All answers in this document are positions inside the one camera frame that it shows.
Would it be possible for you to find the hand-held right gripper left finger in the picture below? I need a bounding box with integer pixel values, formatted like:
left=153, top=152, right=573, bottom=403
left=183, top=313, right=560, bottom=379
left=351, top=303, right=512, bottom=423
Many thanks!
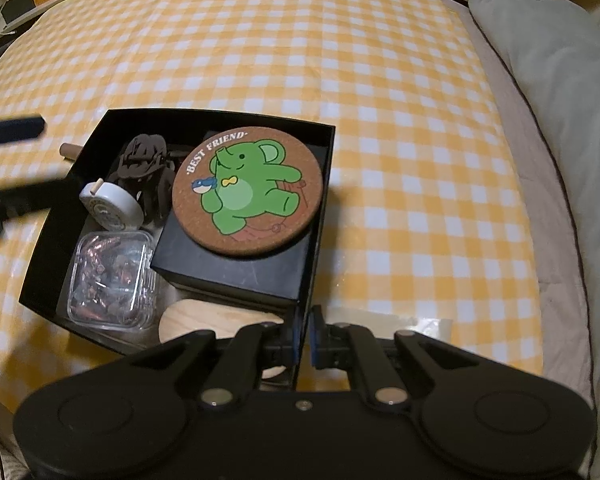
left=122, top=305, right=302, bottom=407

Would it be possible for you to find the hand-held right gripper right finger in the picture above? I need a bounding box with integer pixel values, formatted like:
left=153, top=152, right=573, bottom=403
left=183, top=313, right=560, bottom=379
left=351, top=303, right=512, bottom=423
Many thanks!
left=307, top=305, right=487, bottom=407

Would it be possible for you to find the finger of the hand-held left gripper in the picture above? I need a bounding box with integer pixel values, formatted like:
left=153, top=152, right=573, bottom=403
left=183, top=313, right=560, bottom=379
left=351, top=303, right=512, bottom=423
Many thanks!
left=0, top=174, right=70, bottom=222
left=0, top=114, right=47, bottom=151

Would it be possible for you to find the oval wooden box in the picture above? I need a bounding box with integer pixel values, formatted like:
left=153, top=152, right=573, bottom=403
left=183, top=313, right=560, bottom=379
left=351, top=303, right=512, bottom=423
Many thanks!
left=157, top=299, right=292, bottom=382

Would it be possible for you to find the black lidded box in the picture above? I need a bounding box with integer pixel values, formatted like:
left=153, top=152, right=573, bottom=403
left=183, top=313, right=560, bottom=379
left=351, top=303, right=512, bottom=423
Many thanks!
left=150, top=144, right=332, bottom=311

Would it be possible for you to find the white round tape measure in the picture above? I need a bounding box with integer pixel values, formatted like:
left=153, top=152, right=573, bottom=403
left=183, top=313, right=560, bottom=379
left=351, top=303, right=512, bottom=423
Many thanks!
left=78, top=178, right=145, bottom=232

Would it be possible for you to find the clear plastic case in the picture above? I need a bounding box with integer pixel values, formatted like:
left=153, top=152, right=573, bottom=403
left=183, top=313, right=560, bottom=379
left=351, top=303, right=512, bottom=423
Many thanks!
left=67, top=230, right=160, bottom=331

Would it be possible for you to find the brown hair claw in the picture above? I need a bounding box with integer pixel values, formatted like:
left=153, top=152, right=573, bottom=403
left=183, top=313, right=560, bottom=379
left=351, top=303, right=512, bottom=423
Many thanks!
left=110, top=132, right=190, bottom=227

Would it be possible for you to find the cork coaster green elephant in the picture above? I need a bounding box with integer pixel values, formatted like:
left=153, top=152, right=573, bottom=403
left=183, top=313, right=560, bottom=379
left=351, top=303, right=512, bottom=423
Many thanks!
left=172, top=125, right=324, bottom=259

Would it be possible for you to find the black storage box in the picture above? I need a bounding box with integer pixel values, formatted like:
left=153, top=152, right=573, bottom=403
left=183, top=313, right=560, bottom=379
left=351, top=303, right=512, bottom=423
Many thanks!
left=0, top=0, right=37, bottom=24

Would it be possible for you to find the grey bed sheet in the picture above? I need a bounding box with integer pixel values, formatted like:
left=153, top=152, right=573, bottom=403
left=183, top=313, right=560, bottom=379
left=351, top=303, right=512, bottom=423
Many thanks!
left=445, top=2, right=600, bottom=480

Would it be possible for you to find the yellow checkered blanket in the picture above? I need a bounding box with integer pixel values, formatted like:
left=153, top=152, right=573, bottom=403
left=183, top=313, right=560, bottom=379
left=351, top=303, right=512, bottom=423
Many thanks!
left=0, top=0, right=546, bottom=411

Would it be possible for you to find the grey pillow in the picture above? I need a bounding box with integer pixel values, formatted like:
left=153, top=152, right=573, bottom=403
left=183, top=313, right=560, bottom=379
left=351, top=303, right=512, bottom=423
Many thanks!
left=467, top=0, right=600, bottom=291

